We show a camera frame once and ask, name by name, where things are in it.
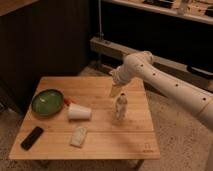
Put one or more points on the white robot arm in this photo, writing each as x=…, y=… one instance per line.
x=195, y=100

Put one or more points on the wooden shelf with items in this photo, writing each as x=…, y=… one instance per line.
x=195, y=10

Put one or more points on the white folded cloth packet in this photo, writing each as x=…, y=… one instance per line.
x=78, y=136

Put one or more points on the small red object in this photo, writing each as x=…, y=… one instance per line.
x=67, y=101

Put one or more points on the clear plastic bottle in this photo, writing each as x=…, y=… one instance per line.
x=121, y=106

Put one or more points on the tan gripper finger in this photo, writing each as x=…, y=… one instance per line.
x=115, y=90

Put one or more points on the grey metal beam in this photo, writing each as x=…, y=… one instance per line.
x=175, y=69

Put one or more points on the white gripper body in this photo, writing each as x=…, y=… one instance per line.
x=120, y=76

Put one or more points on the metal vertical pole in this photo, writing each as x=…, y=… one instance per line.
x=101, y=34

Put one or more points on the green ceramic bowl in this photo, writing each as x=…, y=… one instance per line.
x=47, y=102

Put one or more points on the wooden low table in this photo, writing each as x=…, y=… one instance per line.
x=107, y=138

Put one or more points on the dark wooden cabinet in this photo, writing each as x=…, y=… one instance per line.
x=39, y=38

